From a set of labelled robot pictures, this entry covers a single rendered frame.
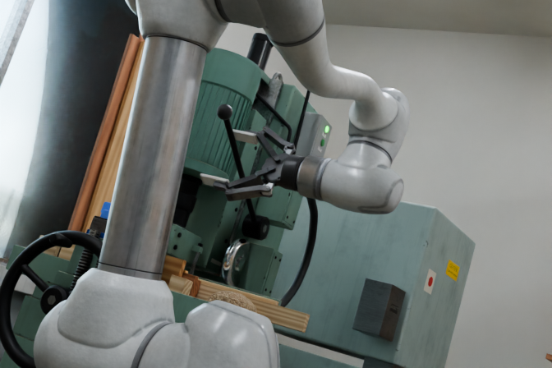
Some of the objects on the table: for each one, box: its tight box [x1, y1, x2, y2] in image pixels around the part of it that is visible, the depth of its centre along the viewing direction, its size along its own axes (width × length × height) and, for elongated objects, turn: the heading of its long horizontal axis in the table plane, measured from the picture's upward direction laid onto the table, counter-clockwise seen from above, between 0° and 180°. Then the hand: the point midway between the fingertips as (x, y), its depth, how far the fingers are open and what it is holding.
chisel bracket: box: [166, 223, 201, 265], centre depth 204 cm, size 7×14×8 cm, turn 31°
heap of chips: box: [202, 291, 257, 313], centre depth 182 cm, size 9×14×4 cm, turn 31°
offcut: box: [168, 274, 193, 296], centre depth 182 cm, size 4×4×3 cm
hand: (220, 156), depth 187 cm, fingers open, 13 cm apart
